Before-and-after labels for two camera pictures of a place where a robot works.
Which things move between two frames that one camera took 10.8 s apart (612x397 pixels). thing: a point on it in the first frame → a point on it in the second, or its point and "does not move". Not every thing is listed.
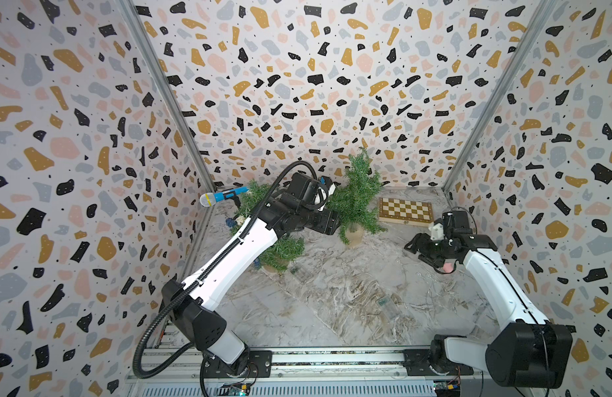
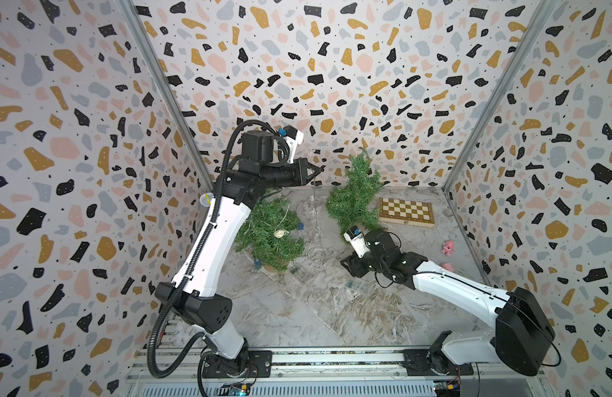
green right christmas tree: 356,203 does not move
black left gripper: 331,222 → 301,167
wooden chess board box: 405,212 does not move
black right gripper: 418,244 → 353,265
